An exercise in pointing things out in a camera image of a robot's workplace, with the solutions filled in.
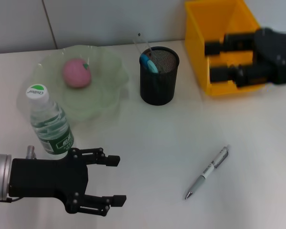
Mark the clear water bottle green label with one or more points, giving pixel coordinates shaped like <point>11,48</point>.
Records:
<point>47,119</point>

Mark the black mesh pen holder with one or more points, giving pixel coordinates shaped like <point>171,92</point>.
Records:
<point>157,90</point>

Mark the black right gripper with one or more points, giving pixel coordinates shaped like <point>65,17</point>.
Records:
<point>278,55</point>

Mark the silver ballpoint pen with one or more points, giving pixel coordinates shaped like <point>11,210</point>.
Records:
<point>206,173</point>

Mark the pink peach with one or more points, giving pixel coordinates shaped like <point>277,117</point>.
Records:
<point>77,74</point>

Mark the blue scissors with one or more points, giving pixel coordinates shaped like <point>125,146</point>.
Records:
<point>150,64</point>

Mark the pale green fruit plate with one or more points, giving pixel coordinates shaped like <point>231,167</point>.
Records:
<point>97,95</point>

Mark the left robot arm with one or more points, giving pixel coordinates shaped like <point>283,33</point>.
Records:
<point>0,177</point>

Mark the transparent plastic ruler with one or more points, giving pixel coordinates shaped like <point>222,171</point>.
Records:
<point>143,45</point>

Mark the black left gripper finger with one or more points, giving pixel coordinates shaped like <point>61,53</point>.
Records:
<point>119,200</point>

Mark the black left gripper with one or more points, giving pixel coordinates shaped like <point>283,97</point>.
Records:
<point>45,177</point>

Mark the yellow plastic bin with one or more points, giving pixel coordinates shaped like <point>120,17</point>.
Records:
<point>197,47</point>

